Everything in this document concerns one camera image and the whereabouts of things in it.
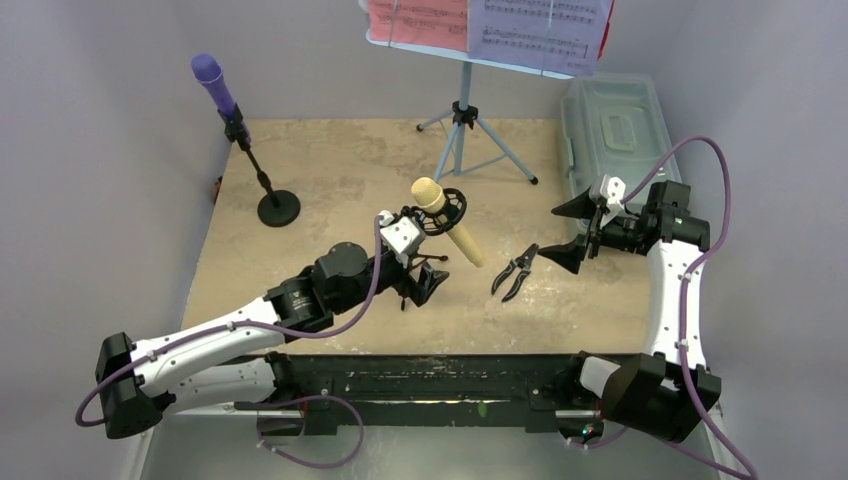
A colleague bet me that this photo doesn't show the pink sheet music page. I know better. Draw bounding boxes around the pink sheet music page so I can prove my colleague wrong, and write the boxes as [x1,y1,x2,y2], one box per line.
[365,0,469,52]

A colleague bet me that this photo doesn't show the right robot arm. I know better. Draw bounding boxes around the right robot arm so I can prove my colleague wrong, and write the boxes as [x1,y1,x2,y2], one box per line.
[539,176,722,443]

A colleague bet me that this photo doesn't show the light blue music stand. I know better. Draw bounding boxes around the light blue music stand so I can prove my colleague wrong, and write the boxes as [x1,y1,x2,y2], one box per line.
[365,29,572,185]

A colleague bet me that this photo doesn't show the black shock mount tripod stand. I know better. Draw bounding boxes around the black shock mount tripod stand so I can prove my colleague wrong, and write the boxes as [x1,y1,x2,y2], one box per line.
[397,188,467,311]

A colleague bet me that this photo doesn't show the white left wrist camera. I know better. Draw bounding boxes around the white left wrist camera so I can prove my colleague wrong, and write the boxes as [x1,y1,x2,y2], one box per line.
[378,210,426,267]

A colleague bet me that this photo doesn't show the cream microphone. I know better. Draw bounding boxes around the cream microphone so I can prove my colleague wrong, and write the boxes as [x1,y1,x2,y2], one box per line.
[411,177,486,268]

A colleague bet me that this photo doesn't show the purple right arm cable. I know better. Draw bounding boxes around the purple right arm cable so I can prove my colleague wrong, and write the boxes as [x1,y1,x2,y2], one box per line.
[566,135,760,480]

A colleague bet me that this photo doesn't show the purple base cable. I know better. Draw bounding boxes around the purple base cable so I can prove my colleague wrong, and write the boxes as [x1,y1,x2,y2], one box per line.
[255,394,366,470]

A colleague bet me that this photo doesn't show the black pruning shears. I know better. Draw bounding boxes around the black pruning shears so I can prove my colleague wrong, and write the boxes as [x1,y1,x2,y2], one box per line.
[490,243,540,303]

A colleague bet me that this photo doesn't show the clear plastic storage box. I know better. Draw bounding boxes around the clear plastic storage box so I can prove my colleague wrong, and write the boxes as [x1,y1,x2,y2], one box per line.
[558,74,672,201]

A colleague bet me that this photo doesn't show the purple sheet music page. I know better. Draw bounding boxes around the purple sheet music page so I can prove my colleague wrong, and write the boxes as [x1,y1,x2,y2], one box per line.
[468,0,614,77]

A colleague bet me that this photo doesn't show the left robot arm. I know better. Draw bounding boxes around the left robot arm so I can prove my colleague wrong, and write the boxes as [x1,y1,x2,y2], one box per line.
[75,242,449,439]

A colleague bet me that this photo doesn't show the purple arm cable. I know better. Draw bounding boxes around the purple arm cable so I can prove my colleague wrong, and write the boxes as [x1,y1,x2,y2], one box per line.
[74,215,386,429]
[566,135,760,480]

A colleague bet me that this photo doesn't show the black round base mic stand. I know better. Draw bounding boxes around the black round base mic stand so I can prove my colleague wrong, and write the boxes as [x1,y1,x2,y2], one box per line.
[218,104,301,228]

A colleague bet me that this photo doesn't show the purple microphone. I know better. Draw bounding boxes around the purple microphone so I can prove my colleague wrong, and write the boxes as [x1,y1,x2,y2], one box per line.
[191,53,251,149]

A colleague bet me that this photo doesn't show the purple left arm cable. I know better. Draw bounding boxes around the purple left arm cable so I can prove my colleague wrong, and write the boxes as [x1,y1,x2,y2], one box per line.
[74,215,386,429]

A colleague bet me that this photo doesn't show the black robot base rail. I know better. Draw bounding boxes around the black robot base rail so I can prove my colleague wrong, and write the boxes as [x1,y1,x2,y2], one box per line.
[257,354,605,444]

